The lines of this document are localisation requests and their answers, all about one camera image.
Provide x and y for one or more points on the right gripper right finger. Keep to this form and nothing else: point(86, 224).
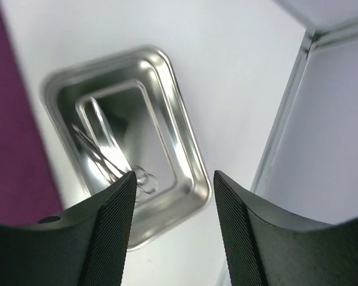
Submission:
point(268, 245)

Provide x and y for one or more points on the purple cloth mat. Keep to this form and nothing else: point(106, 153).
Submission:
point(27, 190)

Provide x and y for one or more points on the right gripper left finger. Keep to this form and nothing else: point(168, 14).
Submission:
point(85, 244)

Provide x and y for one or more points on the steel instrument tray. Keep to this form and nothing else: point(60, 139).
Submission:
point(130, 105)

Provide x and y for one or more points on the right aluminium frame post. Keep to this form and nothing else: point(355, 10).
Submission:
point(313, 40)

